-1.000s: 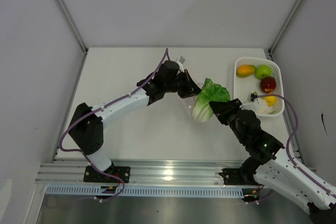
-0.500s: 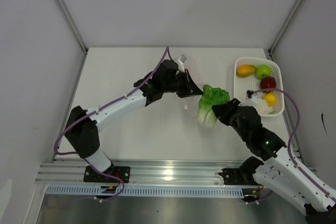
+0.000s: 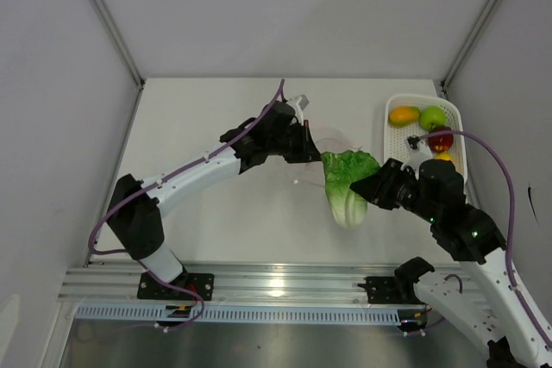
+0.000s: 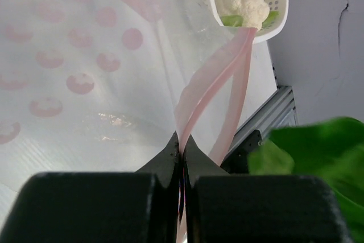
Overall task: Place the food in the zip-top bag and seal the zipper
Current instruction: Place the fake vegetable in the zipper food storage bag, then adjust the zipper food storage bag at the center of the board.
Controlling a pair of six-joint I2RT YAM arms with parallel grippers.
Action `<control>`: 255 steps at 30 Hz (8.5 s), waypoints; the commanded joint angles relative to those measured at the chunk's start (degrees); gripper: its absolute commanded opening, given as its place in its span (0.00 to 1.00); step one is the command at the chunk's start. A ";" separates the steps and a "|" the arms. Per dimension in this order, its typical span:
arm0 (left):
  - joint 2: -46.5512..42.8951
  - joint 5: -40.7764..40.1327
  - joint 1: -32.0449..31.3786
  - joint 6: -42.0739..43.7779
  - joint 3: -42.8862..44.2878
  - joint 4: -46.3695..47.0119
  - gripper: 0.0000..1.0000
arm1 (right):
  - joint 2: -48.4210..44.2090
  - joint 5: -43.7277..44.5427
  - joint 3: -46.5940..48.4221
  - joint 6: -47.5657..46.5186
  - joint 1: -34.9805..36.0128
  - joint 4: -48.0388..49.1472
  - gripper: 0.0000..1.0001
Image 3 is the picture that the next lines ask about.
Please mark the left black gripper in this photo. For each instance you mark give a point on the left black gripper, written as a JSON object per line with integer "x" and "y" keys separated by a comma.
{"x": 308, "y": 151}

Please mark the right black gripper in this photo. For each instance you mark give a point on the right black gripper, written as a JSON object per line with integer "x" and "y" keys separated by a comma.
{"x": 377, "y": 187}

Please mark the clear pink-dotted zip bag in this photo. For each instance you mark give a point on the clear pink-dotted zip bag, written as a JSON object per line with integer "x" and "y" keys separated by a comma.
{"x": 331, "y": 143}

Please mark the green toy cabbage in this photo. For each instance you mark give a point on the green toy cabbage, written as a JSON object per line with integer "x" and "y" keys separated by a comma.
{"x": 348, "y": 209}

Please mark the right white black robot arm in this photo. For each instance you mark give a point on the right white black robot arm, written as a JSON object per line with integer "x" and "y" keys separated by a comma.
{"x": 515, "y": 333}

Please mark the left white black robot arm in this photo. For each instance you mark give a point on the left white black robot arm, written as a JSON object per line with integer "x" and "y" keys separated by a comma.
{"x": 138, "y": 207}

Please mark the white plastic basket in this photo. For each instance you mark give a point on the white plastic basket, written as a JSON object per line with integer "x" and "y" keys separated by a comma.
{"x": 394, "y": 138}

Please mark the orange yellow toy mango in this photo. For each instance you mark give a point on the orange yellow toy mango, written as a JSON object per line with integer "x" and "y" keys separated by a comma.
{"x": 404, "y": 116}

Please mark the yellow toy lemon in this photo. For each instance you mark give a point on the yellow toy lemon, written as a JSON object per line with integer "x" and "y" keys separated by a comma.
{"x": 445, "y": 157}

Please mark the red toy apple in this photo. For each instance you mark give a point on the red toy apple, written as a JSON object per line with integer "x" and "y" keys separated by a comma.
{"x": 443, "y": 142}

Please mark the green toy apple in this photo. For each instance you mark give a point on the green toy apple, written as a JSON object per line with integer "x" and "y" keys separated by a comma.
{"x": 432, "y": 117}

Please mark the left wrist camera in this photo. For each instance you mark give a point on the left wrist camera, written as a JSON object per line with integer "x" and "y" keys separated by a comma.
{"x": 299, "y": 103}

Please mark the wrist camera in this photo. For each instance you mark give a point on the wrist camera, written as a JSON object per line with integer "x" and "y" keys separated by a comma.
{"x": 418, "y": 150}
{"x": 299, "y": 103}

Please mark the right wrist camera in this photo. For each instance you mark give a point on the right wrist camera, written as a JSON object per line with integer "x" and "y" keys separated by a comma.
{"x": 418, "y": 150}

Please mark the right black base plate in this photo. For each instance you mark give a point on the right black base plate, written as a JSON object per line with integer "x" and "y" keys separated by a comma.
{"x": 384, "y": 290}

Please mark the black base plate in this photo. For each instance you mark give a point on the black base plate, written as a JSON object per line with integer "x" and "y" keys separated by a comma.
{"x": 181, "y": 286}
{"x": 384, "y": 290}

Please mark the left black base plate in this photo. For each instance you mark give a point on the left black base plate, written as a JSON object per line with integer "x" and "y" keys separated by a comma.
{"x": 181, "y": 286}

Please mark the left aluminium frame post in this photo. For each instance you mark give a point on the left aluminium frame post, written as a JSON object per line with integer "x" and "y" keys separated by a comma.
{"x": 114, "y": 33}

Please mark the aluminium frame post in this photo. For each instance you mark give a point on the aluminium frame post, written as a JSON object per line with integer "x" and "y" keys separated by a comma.
{"x": 477, "y": 29}
{"x": 114, "y": 33}

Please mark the aluminium mounting rail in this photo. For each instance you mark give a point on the aluminium mounting rail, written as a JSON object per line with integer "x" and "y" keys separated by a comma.
{"x": 279, "y": 285}

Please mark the right aluminium frame post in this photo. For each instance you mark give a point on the right aluminium frame post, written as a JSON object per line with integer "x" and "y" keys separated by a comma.
{"x": 477, "y": 29}

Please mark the white slotted cable duct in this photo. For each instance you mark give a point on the white slotted cable duct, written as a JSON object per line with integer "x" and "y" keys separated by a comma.
{"x": 245, "y": 314}

